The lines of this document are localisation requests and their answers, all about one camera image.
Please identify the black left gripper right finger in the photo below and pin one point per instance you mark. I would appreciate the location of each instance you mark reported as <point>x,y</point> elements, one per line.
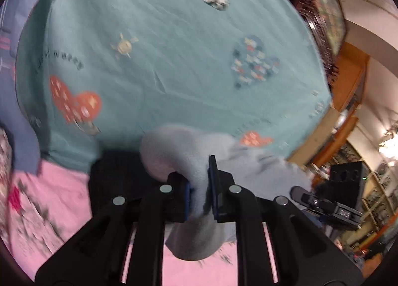
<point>231,202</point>

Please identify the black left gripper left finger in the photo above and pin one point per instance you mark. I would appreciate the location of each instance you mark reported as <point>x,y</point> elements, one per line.
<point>170,201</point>

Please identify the grey-blue pants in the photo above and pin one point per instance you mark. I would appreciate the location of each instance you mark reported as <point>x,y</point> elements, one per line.
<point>176,148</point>

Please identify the black speaker box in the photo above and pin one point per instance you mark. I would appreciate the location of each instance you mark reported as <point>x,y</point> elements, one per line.
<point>346,184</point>

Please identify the wooden shelf furniture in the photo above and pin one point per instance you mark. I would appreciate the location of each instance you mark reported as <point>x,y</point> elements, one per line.
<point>331,144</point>

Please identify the pink floral bed sheet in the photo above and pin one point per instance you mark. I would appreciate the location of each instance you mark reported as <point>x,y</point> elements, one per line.
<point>46,209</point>

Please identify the teal heart-print blanket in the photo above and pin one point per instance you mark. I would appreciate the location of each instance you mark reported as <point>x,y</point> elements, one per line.
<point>95,75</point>

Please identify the red floral pillow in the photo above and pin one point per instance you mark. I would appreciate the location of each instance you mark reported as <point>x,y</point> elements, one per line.
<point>5,173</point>

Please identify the dark framed wall cabinet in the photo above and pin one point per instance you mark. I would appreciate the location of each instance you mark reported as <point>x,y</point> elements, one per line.
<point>326,21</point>

